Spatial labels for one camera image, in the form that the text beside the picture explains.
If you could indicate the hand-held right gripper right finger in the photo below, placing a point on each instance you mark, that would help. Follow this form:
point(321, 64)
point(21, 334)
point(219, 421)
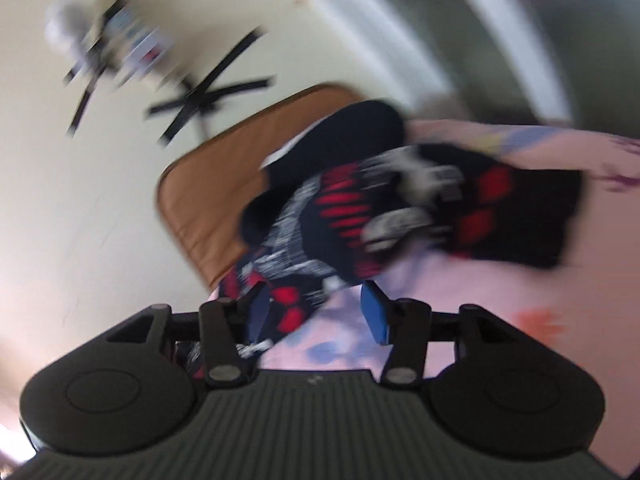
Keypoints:
point(376, 317)

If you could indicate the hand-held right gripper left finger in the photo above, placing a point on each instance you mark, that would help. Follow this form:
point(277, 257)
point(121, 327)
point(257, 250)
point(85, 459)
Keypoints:
point(257, 312)

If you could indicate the brown perforated cushion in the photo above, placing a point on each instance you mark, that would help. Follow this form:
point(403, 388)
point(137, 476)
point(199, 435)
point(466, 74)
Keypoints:
point(215, 180)

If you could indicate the black tape strip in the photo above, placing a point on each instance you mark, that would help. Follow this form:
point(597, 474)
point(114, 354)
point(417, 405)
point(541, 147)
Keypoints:
point(82, 105)

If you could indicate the pink floral bedsheet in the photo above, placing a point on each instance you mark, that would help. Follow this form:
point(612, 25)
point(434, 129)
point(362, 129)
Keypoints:
point(500, 300)

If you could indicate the white window frame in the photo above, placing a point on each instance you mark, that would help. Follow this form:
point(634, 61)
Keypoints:
point(500, 20)

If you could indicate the black red white patterned garment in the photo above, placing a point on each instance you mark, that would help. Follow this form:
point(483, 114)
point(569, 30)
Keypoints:
point(345, 210)

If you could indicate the black tape cross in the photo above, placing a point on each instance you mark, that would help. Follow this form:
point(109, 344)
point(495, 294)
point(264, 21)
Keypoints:
point(200, 95)

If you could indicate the folded black garment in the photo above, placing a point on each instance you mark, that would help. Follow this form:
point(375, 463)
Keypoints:
point(350, 130)

